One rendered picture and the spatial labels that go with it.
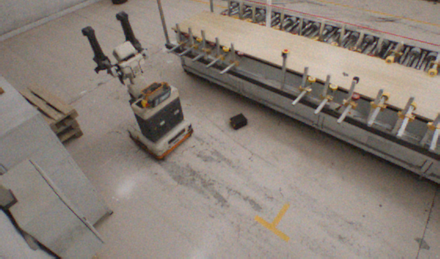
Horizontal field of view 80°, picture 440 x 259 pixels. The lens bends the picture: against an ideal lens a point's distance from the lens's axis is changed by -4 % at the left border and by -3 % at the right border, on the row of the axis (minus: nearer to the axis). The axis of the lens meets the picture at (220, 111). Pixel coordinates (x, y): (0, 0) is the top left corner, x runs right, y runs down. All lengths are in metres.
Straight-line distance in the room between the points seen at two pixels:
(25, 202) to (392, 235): 3.04
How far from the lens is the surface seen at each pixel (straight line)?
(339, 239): 3.10
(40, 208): 1.58
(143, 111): 3.09
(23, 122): 2.34
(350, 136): 3.67
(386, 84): 3.39
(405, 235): 3.36
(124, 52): 3.19
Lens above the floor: 2.77
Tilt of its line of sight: 43 degrees down
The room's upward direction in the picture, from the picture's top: 6 degrees counter-clockwise
